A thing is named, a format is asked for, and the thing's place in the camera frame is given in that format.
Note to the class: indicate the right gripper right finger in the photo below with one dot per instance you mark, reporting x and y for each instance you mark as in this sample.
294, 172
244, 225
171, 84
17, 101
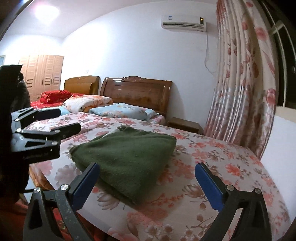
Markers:
253, 223

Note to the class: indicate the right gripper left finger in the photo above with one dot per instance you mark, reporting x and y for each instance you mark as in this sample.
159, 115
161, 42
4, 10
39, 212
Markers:
40, 221

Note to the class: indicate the green and white knit sweater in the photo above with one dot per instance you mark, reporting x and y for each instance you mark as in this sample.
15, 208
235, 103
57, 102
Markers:
130, 160

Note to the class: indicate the red bed sheet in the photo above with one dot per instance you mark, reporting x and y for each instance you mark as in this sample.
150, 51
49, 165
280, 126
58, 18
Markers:
38, 104

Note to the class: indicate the red folded quilt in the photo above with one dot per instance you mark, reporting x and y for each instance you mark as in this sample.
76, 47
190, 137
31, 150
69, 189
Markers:
54, 96

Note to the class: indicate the beige wooden wardrobe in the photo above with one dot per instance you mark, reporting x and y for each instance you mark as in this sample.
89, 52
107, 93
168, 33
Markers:
41, 73

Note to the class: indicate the light blue floral pillow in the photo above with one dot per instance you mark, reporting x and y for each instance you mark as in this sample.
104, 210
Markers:
123, 110

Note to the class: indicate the pink floral curtain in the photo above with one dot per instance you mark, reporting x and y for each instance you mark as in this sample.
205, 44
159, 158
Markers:
244, 100

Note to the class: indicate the brown wooden nightstand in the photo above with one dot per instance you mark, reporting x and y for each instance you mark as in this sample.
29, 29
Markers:
185, 125

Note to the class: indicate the brown wooden headboard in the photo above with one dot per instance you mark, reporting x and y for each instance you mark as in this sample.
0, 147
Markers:
144, 92

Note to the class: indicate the white barred window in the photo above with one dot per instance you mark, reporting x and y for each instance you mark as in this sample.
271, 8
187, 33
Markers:
281, 18

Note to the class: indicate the white wall air conditioner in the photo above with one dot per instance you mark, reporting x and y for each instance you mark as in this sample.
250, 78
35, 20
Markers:
184, 22

